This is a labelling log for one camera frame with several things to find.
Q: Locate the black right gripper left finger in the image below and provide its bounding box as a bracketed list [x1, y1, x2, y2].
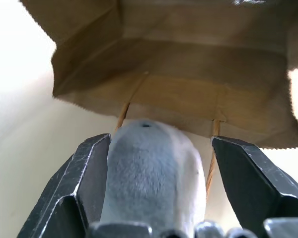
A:
[16, 133, 112, 238]

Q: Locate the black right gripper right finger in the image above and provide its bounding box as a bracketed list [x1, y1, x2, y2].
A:
[210, 135, 298, 238]

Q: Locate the grey and white plush toy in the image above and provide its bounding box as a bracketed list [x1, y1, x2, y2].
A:
[100, 119, 206, 238]

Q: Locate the brown paper bag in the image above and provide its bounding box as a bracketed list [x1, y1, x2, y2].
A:
[17, 0, 298, 202]

